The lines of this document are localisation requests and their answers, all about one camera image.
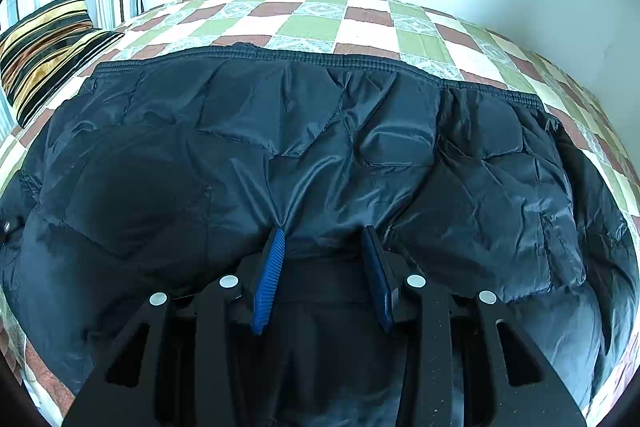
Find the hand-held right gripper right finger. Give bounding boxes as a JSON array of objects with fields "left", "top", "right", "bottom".
[{"left": 360, "top": 224, "right": 586, "bottom": 427}]

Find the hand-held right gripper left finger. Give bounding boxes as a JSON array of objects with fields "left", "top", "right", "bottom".
[{"left": 62, "top": 227, "right": 288, "bottom": 427}]

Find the dark navy puffer jacket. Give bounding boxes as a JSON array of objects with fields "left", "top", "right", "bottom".
[{"left": 0, "top": 41, "right": 640, "bottom": 427}]

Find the checkered green brown blanket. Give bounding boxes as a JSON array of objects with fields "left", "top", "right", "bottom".
[{"left": 0, "top": 0, "right": 640, "bottom": 427}]

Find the yellow black striped pillow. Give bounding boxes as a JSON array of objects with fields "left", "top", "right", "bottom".
[{"left": 0, "top": 0, "right": 126, "bottom": 130}]

